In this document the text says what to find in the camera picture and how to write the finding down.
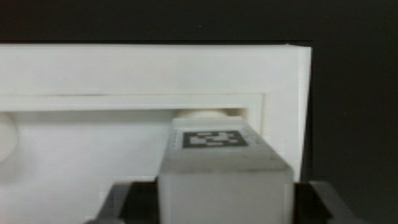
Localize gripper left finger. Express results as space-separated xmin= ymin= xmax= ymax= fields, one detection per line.
xmin=87 ymin=181 xmax=160 ymax=224

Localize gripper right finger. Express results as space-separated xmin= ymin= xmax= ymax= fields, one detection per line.
xmin=293 ymin=181 xmax=355 ymax=224

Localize white table leg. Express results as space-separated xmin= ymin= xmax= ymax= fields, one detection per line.
xmin=156 ymin=110 xmax=293 ymax=224

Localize white square tabletop part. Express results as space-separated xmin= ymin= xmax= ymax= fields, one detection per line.
xmin=0 ymin=44 xmax=311 ymax=224

